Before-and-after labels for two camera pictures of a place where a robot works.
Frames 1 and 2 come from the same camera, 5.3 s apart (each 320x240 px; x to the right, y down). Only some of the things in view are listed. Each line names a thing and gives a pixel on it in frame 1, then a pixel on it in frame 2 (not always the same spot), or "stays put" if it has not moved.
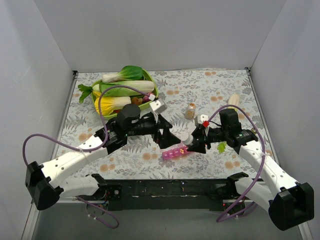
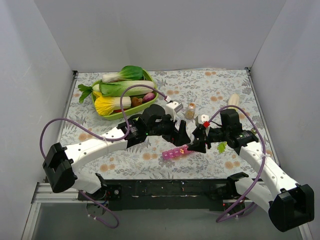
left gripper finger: (165, 139) → (182, 138)
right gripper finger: (198, 146) stays put
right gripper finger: (198, 133) stays put
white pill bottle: (189, 140) stays put
